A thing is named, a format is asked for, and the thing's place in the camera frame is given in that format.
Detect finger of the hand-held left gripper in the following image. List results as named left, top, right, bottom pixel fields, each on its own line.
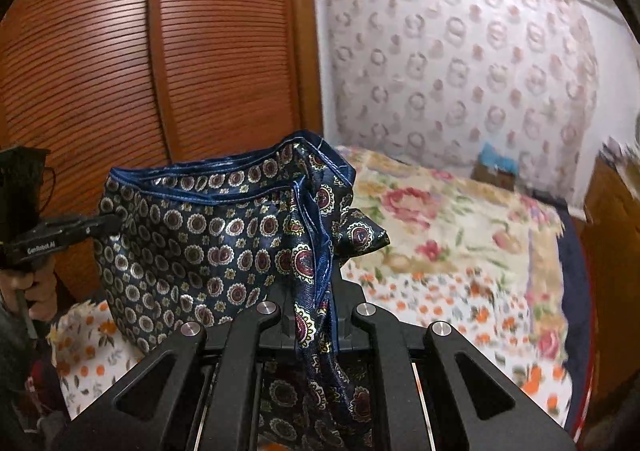
left=85, top=213, right=123, bottom=244

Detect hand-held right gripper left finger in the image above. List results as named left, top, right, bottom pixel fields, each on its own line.
left=65, top=296, right=301, bottom=451

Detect red blanket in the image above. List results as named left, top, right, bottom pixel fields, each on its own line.
left=582, top=226, right=601, bottom=412

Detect navy patterned satin top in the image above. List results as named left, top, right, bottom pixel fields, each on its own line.
left=92, top=131, right=391, bottom=451

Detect brown louvered wardrobe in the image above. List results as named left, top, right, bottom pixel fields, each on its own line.
left=0, top=0, right=326, bottom=302

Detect orange-print white blanket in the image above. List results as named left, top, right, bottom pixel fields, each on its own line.
left=47, top=266, right=576, bottom=432

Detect brown box with teal cloth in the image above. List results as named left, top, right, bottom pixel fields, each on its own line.
left=472, top=143, right=518, bottom=192

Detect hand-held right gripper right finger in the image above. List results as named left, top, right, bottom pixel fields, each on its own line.
left=340, top=276, right=576, bottom=451

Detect floral blanket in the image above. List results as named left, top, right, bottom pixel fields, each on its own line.
left=332, top=146, right=571, bottom=372

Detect ring-patterned sheer curtain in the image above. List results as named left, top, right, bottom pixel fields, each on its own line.
left=320, top=0, right=601, bottom=212

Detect wooden sideboard cabinet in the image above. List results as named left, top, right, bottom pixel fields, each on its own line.
left=582, top=158, right=640, bottom=282

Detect navy bed sheet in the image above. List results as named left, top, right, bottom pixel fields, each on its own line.
left=532, top=191, right=593, bottom=412

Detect person's left hand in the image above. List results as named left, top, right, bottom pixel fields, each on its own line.
left=0, top=266, right=58, bottom=322

